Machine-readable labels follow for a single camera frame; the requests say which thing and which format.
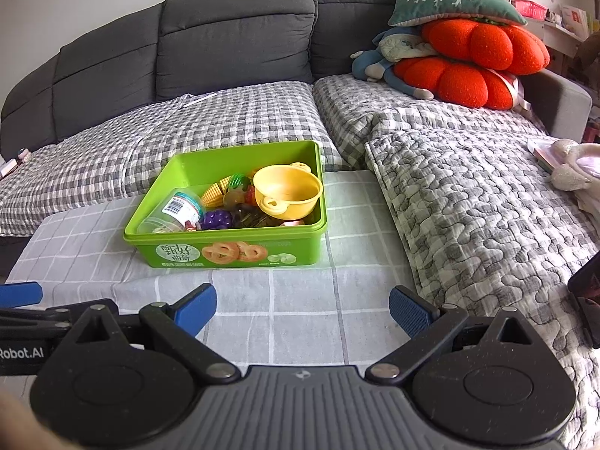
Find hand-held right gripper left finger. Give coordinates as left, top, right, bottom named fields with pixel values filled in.
left=72, top=283, right=242, bottom=385

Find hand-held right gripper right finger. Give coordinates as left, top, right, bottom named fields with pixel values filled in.
left=364, top=285, right=541, bottom=385

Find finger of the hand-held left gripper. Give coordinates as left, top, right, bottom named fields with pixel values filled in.
left=0, top=282, right=78, bottom=336

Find green plastic box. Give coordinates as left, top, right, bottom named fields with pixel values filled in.
left=123, top=141, right=329, bottom=268

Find purple toy grapes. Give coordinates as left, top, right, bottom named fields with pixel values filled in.
left=201, top=210, right=234, bottom=231

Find clear cotton swab jar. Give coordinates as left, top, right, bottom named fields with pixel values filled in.
left=138, top=188, right=207, bottom=235

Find dark translucent hair claw clip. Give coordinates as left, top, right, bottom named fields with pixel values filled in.
left=234, top=206, right=277, bottom=230

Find yellow toy corn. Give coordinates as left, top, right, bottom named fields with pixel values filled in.
left=201, top=173, right=254, bottom=208

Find yellow toy pot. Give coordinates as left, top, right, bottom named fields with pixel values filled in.
left=253, top=164, right=324, bottom=220

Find person's left forearm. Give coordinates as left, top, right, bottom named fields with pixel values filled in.
left=0, top=390, right=66, bottom=450

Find light grey grid sheet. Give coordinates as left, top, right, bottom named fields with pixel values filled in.
left=4, top=169, right=423, bottom=404

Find grey wavy pattern quilt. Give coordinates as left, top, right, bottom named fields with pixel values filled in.
left=364, top=129, right=600, bottom=450

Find small pink white object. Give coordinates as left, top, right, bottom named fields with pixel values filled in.
left=0, top=149, right=31, bottom=179

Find grey white gingham sofa cover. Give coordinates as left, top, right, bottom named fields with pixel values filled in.
left=312, top=72, right=549, bottom=170
left=0, top=79, right=343, bottom=237

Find black flat object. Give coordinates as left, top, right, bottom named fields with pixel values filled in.
left=567, top=250, right=600, bottom=350

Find pink book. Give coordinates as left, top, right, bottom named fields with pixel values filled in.
left=527, top=138, right=563, bottom=174

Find white plush toy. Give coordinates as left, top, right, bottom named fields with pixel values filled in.
left=550, top=138, right=600, bottom=193

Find orange pumpkin cushion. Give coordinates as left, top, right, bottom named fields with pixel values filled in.
left=393, top=56, right=521, bottom=111
left=422, top=19, right=550, bottom=76

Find blue plush toy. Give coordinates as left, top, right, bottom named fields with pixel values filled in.
left=351, top=25, right=437, bottom=101

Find grey sofa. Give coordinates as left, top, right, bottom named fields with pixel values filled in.
left=0, top=0, right=594, bottom=160

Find green snowflake pillow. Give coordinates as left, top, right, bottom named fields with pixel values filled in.
left=388, top=0, right=528, bottom=28

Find pink basket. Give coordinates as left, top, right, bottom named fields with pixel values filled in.
left=508, top=0, right=548, bottom=22

